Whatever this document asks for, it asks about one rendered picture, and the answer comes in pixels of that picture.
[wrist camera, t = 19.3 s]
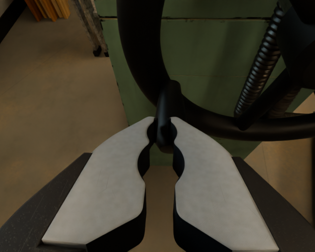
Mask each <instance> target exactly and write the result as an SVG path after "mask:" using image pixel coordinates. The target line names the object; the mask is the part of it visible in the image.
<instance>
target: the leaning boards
mask: <svg viewBox="0 0 315 252"><path fill-rule="evenodd" d="M24 1H25V2H26V4H27V5H28V7H29V9H30V10H31V12H32V14H33V15H34V17H35V18H36V20H37V21H38V22H40V21H41V19H42V17H44V18H47V17H49V19H52V21H53V22H55V21H56V20H57V18H58V16H59V17H60V18H63V17H64V19H68V18H69V16H70V14H71V12H70V10H69V7H70V6H69V4H68V0H24Z"/></svg>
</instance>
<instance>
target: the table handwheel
mask: <svg viewBox="0 0 315 252"><path fill-rule="evenodd" d="M278 2H279V4H280V6H281V8H282V10H283V12H284V16H283V18H282V19H281V21H280V23H279V25H278V27H277V31H276V42H277V45H278V48H279V50H280V53H281V55H282V58H283V61H284V63H285V66H286V68H285V69H284V70H283V71H282V72H281V73H280V75H279V76H278V77H277V78H276V79H275V80H274V81H273V82H272V83H271V84H270V85H269V87H268V88H267V89H266V90H265V91H264V92H263V93H262V94H261V95H260V96H259V97H258V98H257V99H256V100H255V101H254V102H253V103H252V104H251V105H250V106H249V107H248V108H247V109H246V110H245V111H244V112H243V113H242V114H241V115H240V116H239V117H231V116H226V115H222V114H218V113H215V112H212V111H209V110H207V109H204V108H202V107H200V106H198V105H196V104H195V103H193V102H191V101H190V100H189V99H187V98H186V97H185V96H184V95H183V94H182V97H183V101H184V107H185V113H186V119H187V123H188V124H189V125H191V126H193V127H195V128H196V129H198V130H200V131H201V132H203V133H205V134H206V135H209V136H213V137H217V138H222V139H228V140H236V141H249V142H275V141H290V140H300V139H308V138H315V112H314V113H310V114H304V115H298V116H291V117H283V118H270V119H259V118H260V117H261V116H262V115H264V114H265V113H266V112H267V111H268V110H269V109H270V108H271V107H273V106H274V105H275V104H276V103H278V102H279V101H280V100H281V99H283V98H284V97H285V96H286V95H287V94H289V93H290V92H291V91H292V90H294V89H295V88H296V87H297V86H299V87H301V88H305V89H312V90H315V0H278ZM164 3H165V0H116V9H117V22H118V31H119V36H120V41H121V46H122V49H123V53H124V56H125V59H126V62H127V65H128V67H129V69H130V72H131V74H132V76H133V78H134V80H135V82H136V84H137V85H138V87H139V88H140V90H141V91H142V93H143V94H144V95H145V96H146V98H147V99H148V100H149V101H150V102H151V103H152V104H153V105H154V106H155V107H157V103H158V99H159V95H160V90H161V84H162V83H163V82H164V81H167V80H171V79H170V77H169V75H168V73H167V70H166V68H165V64H164V61H163V56H162V51H161V40H160V38H161V20H162V14H163V7H164Z"/></svg>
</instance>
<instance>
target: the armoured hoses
mask: <svg viewBox="0 0 315 252"><path fill-rule="evenodd" d="M276 4H277V6H276V7H275V9H274V13H273V14H272V16H271V20H270V22H269V23H268V27H267V29H266V33H265V34H264V36H263V37H264V38H263V39H262V41H261V44H260V46H259V49H258V51H257V54H256V56H255V59H254V61H253V64H252V67H251V68H250V71H249V73H248V76H247V79H246V81H245V83H244V86H243V88H242V91H241V93H240V96H239V99H238V101H237V103H236V106H235V108H234V112H233V113H234V114H233V116H234V118H238V117H239V116H240V115H241V114H242V113H243V112H244V111H245V110H246V109H247V108H248V107H249V106H250V105H251V104H252V103H253V102H254V101H255V100H256V99H257V98H258V97H259V96H260V94H261V93H262V91H263V89H264V87H265V85H266V83H267V81H268V79H269V77H270V76H271V73H272V72H273V70H274V67H275V66H276V63H277V62H278V60H279V58H280V56H281V52H280V49H279V47H278V44H277V40H276V32H277V28H278V26H279V23H280V21H281V20H282V18H283V16H284V15H285V14H284V12H283V10H282V7H281V5H280V3H279V1H277V3H276ZM301 89H302V87H299V86H297V87H296V88H295V89H294V90H292V91H291V92H290V93H289V94H287V95H286V96H285V97H284V98H282V99H281V100H280V101H279V102H277V103H276V104H275V105H274V106H272V107H271V108H270V109H269V110H268V111H267V112H266V113H265V114H264V115H262V116H261V117H260V118H259V119H277V118H287V117H294V116H301V115H306V113H294V112H286V110H287V109H288V107H289V106H290V105H291V103H292V102H293V100H294V99H295V98H296V96H297V95H298V93H299V92H300V90H301Z"/></svg>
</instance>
